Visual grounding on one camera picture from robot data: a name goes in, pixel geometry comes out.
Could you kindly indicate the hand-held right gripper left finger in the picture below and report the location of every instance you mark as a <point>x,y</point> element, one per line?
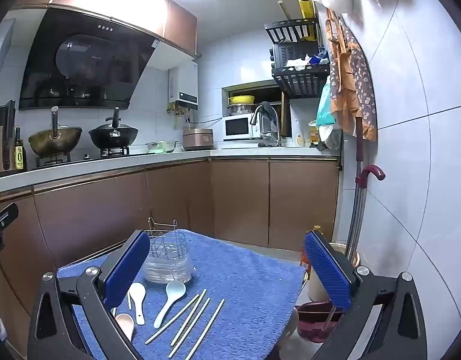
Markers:
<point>126,272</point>

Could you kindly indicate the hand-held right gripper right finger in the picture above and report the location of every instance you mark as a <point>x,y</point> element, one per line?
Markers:
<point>328,273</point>

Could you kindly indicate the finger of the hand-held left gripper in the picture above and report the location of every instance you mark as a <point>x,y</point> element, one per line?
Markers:
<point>3,217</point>

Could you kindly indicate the white ceramic spoon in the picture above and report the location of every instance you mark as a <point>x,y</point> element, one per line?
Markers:
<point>136,292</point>

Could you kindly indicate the beige chopstick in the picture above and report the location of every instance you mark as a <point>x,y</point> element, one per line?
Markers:
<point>172,319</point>
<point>205,329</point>
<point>129,300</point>
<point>188,317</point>
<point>189,327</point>

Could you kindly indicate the glass utensil holder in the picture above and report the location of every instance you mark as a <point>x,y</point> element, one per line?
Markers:
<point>168,258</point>

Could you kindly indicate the pale blue ceramic spoon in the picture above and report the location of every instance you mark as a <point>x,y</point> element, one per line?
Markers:
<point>175,290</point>

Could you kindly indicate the pink ceramic spoon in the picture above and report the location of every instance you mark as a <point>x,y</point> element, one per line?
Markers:
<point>125,324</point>

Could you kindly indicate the red bucket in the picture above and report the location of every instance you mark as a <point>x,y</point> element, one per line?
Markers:
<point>313,318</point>

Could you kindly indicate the dark sauce bottle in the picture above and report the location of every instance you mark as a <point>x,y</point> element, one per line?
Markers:
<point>20,155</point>

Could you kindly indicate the blue towel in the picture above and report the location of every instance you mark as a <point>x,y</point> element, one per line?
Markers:
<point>245,300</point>

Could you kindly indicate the brass wok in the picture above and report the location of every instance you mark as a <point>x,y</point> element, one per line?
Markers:
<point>54,142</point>

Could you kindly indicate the gas stove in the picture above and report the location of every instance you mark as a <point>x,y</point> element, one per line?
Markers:
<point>80,158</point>

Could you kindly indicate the brown lower cabinets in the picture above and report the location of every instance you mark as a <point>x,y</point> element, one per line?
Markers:
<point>238,198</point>

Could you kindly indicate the steel bowl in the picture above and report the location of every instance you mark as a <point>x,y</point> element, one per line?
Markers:
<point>162,146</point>

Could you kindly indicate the black wok with lid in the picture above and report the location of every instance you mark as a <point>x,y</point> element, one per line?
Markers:
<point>114,137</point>

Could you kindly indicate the crumpled plastic bag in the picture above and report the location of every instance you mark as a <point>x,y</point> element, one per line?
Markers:
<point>330,137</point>

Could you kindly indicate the white bottle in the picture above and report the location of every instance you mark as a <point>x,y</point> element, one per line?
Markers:
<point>300,138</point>

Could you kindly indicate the yellow oil bottle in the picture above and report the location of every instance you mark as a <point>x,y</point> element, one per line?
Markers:
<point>314,133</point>

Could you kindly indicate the brown rice cooker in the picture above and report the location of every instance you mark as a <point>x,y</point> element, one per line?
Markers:
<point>198,140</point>

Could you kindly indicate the steel faucet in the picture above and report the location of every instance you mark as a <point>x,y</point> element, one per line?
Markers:
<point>270,131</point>

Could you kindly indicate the wooden cutting board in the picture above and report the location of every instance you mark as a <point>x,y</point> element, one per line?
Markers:
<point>285,116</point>

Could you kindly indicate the teal plastic bag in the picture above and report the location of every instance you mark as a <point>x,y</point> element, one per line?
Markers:
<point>325,108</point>

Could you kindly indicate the white microwave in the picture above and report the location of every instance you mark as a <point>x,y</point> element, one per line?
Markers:
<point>236,127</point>

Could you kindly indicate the black range hood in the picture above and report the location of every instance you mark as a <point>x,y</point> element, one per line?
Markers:
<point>84,63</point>

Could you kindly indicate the steel pot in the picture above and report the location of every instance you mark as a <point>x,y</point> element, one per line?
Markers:
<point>241,110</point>

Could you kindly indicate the brown floral apron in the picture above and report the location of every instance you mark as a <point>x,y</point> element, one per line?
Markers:
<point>365,90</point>

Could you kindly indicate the orange apron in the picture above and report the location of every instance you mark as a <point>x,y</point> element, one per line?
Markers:
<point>343,82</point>

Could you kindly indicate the yellow pot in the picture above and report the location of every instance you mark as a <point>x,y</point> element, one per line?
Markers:
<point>241,100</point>

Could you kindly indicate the white water heater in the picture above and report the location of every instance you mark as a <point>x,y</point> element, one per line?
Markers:
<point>185,82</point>

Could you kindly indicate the white rag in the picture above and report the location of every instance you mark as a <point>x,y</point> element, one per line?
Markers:
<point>296,63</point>

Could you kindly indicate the brown upper cabinet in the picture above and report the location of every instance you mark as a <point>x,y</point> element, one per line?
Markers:
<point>181,26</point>

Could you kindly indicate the yellow roll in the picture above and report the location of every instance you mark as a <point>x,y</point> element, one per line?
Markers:
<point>307,11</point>

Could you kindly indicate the wooden rolling pin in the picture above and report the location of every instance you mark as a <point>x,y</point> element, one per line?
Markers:
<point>283,10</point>

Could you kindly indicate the black wall rack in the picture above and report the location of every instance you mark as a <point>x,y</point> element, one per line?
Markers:
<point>301,80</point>

